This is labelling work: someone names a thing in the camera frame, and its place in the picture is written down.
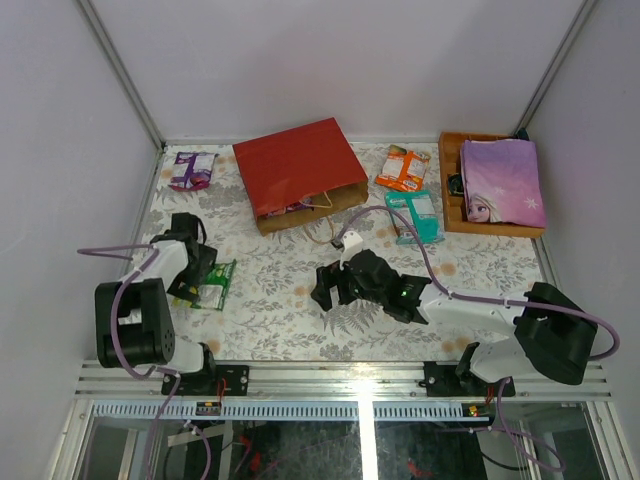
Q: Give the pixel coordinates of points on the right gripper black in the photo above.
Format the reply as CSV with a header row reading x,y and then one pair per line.
x,y
330,276

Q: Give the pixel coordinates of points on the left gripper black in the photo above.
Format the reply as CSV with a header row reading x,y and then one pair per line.
x,y
189,284

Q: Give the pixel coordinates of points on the red green snack packet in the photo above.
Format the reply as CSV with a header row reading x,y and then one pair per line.
x,y
212,294

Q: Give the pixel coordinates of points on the purple snack packet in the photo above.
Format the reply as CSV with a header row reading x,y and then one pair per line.
x,y
192,171

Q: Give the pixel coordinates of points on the red brown paper bag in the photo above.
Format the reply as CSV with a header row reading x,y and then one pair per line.
x,y
314,160

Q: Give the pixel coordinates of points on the teal snack packet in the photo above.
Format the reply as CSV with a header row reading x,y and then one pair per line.
x,y
419,210

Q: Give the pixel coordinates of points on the orange snack packet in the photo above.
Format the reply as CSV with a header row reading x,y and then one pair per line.
x,y
403,170

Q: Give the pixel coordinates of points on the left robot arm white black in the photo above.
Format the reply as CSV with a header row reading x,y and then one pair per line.
x,y
134,326

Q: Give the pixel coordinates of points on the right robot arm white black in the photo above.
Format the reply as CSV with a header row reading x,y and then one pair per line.
x,y
542,332

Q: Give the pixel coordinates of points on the floral table mat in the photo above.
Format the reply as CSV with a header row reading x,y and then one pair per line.
x,y
269,314

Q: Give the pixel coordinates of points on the black object in tray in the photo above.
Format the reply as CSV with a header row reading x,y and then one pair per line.
x,y
455,185

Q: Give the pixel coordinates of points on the orange wooden tray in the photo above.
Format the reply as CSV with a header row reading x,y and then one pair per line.
x,y
454,212

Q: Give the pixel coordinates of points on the purple princess cloth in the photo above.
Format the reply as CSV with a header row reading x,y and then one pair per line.
x,y
501,182

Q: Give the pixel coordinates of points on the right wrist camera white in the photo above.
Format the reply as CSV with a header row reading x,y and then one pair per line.
x,y
350,244

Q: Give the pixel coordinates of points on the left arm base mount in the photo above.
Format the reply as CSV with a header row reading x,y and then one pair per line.
x,y
215,379

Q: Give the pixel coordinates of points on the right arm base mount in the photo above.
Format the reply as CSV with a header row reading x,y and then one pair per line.
x,y
449,380

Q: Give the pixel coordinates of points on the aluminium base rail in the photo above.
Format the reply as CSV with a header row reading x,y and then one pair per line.
x,y
281,391

